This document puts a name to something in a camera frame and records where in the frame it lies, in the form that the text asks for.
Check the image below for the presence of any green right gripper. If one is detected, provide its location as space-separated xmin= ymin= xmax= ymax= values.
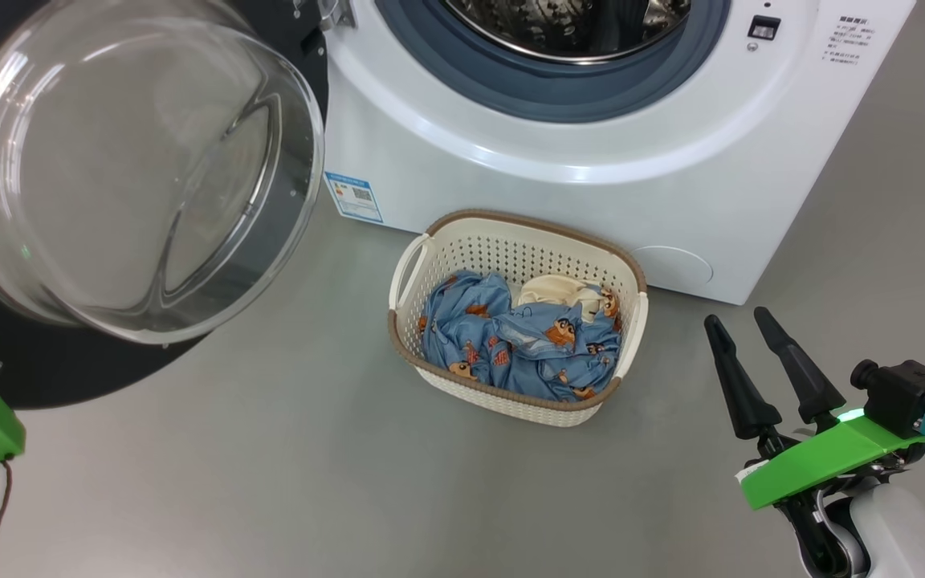
xmin=704 ymin=307 xmax=925 ymax=578

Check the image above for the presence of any black-rimmed glass washer door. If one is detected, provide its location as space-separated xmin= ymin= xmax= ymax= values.
xmin=0 ymin=0 xmax=331 ymax=410

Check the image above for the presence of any blue cartoon-print garment cream lining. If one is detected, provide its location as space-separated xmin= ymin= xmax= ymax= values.
xmin=503 ymin=275 xmax=624 ymax=401

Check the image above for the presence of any white front-load washing machine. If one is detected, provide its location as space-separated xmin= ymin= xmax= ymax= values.
xmin=322 ymin=0 xmax=917 ymax=306

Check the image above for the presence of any washing machine drum with clothes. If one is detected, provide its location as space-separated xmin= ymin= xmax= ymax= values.
xmin=440 ymin=0 xmax=692 ymax=65

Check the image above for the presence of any metal washer door hinge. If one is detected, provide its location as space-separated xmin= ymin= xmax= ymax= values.
xmin=294 ymin=0 xmax=355 ymax=33

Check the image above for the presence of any cream perforated laundry basket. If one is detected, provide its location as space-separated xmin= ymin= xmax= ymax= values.
xmin=387 ymin=210 xmax=650 ymax=428

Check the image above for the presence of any small printed text sticker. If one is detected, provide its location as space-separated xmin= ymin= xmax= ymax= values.
xmin=824 ymin=14 xmax=871 ymax=67

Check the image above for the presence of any blue energy label sticker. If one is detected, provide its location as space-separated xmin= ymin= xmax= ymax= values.
xmin=324 ymin=171 xmax=384 ymax=224

